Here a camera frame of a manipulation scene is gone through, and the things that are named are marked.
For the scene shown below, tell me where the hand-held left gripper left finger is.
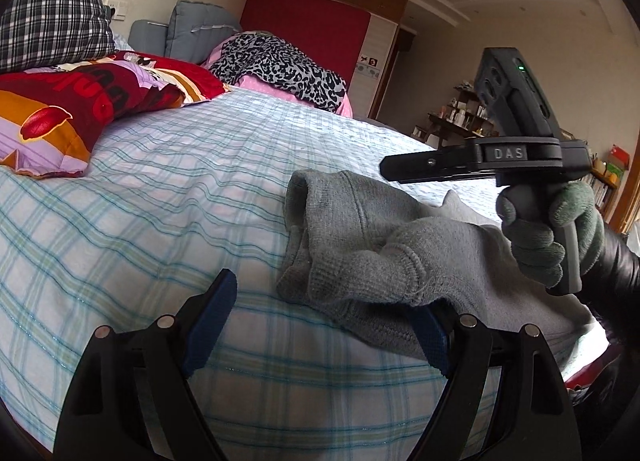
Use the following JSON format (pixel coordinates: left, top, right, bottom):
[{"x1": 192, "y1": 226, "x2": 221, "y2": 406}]
[{"x1": 54, "y1": 268, "x2": 238, "y2": 461}]

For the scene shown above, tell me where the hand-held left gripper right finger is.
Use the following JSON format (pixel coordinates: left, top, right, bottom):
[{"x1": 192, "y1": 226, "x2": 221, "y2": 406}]
[{"x1": 407, "y1": 306, "x2": 583, "y2": 461}]

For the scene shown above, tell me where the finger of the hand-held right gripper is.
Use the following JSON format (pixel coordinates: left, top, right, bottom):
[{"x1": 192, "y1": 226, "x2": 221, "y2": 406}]
[{"x1": 379, "y1": 145, "x2": 497, "y2": 185}]

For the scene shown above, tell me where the grey sweatshirt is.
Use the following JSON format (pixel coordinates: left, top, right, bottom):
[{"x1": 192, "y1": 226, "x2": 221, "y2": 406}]
[{"x1": 276, "y1": 168, "x2": 608, "y2": 377}]

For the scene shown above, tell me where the person's right forearm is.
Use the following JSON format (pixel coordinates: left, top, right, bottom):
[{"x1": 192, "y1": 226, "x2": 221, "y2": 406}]
[{"x1": 577, "y1": 225, "x2": 640, "y2": 347}]

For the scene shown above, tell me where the person's right hand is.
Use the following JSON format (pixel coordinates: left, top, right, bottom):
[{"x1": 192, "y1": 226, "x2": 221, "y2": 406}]
[{"x1": 496, "y1": 181, "x2": 606, "y2": 289}]

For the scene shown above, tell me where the wooden desk shelf with bottles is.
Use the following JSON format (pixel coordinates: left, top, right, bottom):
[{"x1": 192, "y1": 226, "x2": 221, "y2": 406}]
[{"x1": 411, "y1": 81, "x2": 501, "y2": 148}]

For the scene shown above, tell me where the white wardrobe door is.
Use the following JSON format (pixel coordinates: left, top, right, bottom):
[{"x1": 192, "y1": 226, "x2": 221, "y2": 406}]
[{"x1": 350, "y1": 16, "x2": 401, "y2": 123}]

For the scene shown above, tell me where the blue plaid bed sheet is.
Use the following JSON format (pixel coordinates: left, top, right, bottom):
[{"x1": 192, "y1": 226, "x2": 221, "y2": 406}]
[{"x1": 0, "y1": 86, "x2": 506, "y2": 461}]

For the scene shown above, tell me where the pink blanket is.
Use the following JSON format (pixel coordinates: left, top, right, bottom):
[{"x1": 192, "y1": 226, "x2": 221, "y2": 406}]
[{"x1": 200, "y1": 36, "x2": 354, "y2": 118}]

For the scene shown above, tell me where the leopard print cloth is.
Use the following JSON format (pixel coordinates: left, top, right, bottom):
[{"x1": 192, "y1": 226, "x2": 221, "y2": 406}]
[{"x1": 207, "y1": 32, "x2": 347, "y2": 113}]

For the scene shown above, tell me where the red printed quilt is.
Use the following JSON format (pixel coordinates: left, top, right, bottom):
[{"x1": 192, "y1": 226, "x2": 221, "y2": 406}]
[{"x1": 0, "y1": 50, "x2": 226, "y2": 177}]

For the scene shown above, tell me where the grey-blue cushion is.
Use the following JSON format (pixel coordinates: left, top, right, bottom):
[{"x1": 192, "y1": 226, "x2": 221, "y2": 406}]
[{"x1": 165, "y1": 0, "x2": 242, "y2": 64}]

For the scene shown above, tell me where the grey bolster cushion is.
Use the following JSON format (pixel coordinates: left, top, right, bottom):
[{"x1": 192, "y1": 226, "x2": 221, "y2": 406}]
[{"x1": 129, "y1": 20, "x2": 169, "y2": 55}]

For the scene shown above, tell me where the dark plaid pillow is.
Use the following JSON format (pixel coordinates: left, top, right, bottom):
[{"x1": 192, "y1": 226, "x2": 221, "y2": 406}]
[{"x1": 0, "y1": 0, "x2": 117, "y2": 74}]

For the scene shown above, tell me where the wooden door frame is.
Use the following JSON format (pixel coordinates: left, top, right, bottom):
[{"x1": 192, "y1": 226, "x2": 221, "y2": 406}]
[{"x1": 614, "y1": 151, "x2": 640, "y2": 238}]

